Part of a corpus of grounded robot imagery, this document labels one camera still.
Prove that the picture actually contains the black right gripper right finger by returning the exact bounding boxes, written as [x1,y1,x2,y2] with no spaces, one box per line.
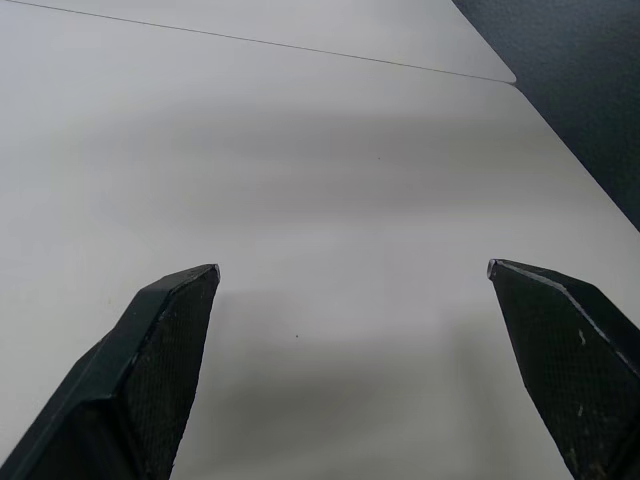
[486,258,640,480]

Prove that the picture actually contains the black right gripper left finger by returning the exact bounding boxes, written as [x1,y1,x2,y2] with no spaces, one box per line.
[0,263,222,480]

